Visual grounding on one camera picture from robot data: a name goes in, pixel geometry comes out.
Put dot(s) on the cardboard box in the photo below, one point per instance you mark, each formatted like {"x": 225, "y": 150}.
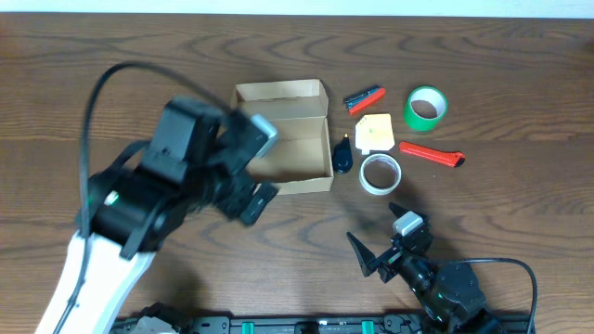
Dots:
{"x": 300, "y": 161}

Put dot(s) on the small black glue bottle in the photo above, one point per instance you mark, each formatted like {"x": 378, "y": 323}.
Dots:
{"x": 342, "y": 158}

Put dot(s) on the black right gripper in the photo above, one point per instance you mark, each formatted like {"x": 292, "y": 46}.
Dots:
{"x": 393, "y": 258}

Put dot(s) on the white tape roll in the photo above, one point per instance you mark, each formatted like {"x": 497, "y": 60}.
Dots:
{"x": 380, "y": 174}

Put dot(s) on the yellow sticky note pad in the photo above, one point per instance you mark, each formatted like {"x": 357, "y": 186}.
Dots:
{"x": 374, "y": 132}

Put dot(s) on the red marker pen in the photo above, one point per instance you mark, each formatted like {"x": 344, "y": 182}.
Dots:
{"x": 366, "y": 101}

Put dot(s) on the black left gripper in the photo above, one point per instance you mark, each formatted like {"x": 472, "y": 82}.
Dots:
{"x": 248, "y": 199}

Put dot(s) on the green tape roll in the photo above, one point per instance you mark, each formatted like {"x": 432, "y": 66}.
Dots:
{"x": 425, "y": 108}

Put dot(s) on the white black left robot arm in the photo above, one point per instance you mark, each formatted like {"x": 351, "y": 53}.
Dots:
{"x": 196, "y": 158}

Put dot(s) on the dark blue marker pen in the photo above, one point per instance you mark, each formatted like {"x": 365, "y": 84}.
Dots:
{"x": 356, "y": 98}

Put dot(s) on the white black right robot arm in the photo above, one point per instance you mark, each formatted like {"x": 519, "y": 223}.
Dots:
{"x": 449, "y": 293}

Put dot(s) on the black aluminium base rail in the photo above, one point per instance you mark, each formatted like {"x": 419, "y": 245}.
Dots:
{"x": 161, "y": 318}

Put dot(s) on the red utility knife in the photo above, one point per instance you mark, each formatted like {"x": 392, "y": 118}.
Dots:
{"x": 452, "y": 159}

